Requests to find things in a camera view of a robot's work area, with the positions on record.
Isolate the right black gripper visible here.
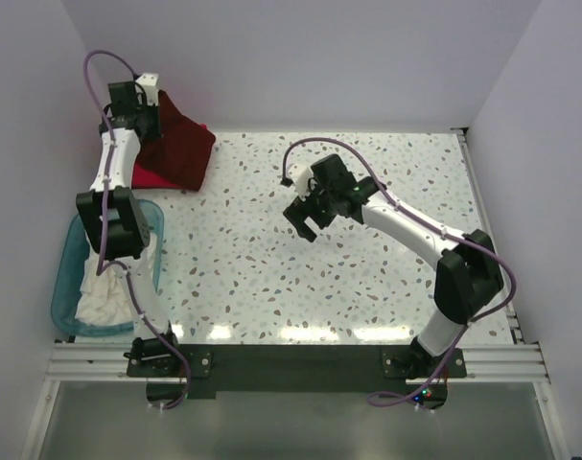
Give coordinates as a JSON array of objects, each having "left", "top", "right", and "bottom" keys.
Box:
[{"left": 284, "top": 177, "right": 338, "bottom": 242}]

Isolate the dark red t-shirt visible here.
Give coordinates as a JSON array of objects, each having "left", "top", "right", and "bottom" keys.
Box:
[{"left": 135, "top": 89, "right": 217, "bottom": 193}]

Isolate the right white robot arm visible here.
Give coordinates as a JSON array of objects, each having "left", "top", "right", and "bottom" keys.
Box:
[{"left": 282, "top": 154, "right": 504, "bottom": 377}]

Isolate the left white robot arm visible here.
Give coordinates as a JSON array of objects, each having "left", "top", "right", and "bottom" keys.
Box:
[{"left": 76, "top": 74, "right": 182, "bottom": 376}]

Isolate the folded pink red t-shirt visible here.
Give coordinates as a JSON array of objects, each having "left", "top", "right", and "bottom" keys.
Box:
[{"left": 130, "top": 123, "right": 210, "bottom": 191}]

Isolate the blue plastic basket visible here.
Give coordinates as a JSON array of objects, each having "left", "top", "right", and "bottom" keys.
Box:
[{"left": 48, "top": 200, "right": 165, "bottom": 337}]

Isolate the crumpled white t-shirt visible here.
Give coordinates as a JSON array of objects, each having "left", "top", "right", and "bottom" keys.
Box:
[{"left": 74, "top": 232, "right": 163, "bottom": 328}]

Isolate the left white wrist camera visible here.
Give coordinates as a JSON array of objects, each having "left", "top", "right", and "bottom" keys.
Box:
[{"left": 135, "top": 73, "right": 159, "bottom": 105}]

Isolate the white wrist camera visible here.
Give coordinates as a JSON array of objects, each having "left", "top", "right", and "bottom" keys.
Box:
[
  {"left": 281, "top": 164, "right": 314, "bottom": 200},
  {"left": 135, "top": 73, "right": 159, "bottom": 105}
]

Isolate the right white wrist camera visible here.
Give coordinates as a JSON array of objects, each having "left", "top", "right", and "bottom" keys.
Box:
[{"left": 281, "top": 164, "right": 314, "bottom": 200}]

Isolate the aluminium frame rail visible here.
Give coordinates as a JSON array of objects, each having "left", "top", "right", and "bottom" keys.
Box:
[{"left": 45, "top": 343, "right": 549, "bottom": 383}]

